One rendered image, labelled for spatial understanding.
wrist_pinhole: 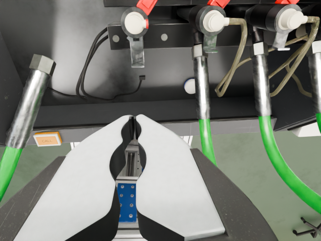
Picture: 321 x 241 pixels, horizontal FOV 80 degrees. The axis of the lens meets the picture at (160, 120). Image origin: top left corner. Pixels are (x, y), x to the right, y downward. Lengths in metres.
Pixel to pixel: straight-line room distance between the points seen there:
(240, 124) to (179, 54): 0.23
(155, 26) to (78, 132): 0.28
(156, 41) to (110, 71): 0.21
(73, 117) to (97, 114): 0.06
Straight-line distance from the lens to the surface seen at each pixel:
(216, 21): 0.22
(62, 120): 0.52
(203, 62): 0.26
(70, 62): 0.54
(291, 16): 0.25
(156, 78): 0.52
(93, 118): 0.49
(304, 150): 2.32
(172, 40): 0.35
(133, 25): 0.21
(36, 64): 0.24
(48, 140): 0.50
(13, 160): 0.24
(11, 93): 0.57
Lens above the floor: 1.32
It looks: 58 degrees down
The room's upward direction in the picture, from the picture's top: 172 degrees clockwise
